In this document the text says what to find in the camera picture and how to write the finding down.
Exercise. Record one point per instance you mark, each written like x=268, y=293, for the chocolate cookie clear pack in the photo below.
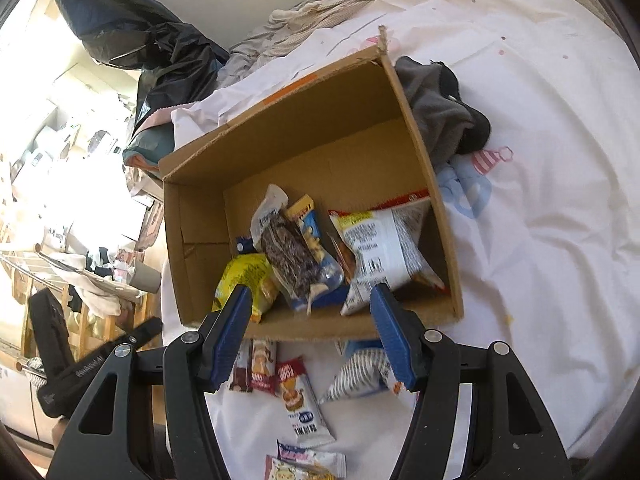
x=276, y=236

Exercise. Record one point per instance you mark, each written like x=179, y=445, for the wooden drying rack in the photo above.
x=24, y=273

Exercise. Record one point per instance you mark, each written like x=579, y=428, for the grey trash bin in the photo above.
x=144, y=277

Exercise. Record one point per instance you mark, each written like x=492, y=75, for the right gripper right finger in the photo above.
x=430, y=364

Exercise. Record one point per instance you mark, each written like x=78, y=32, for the white patterned bed sheet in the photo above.
x=538, y=233

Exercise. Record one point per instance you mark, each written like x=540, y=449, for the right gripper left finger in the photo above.
x=194, y=364

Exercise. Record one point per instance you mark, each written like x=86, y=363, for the brown white wafer bar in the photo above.
x=241, y=374

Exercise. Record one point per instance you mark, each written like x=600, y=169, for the beige crumpled blanket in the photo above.
x=282, y=33

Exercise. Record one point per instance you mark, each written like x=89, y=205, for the white bread cartoon snack pack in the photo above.
x=301, y=406

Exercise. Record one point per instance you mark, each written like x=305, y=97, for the grey cloth garment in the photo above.
x=447, y=125

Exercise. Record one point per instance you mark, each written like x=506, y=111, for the blue yellow snack packet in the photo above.
x=328, y=285

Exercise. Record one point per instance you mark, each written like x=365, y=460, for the blue white striped snack bag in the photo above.
x=365, y=372

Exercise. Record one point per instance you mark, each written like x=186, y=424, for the teal orange pillow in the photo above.
x=148, y=147

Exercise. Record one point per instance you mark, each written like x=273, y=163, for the yellow snack bag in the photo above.
x=255, y=272

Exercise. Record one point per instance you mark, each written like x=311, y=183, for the small red bread snack pack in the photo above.
x=263, y=366

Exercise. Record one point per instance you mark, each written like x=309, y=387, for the pink white candy packet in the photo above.
x=332, y=462

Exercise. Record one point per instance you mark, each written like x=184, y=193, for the yellow cartoon snack packet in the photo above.
x=280, y=470

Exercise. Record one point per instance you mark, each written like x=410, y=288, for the black plastic bag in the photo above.
x=177, y=63

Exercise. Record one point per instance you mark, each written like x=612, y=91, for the white red chip bag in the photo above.
x=385, y=243

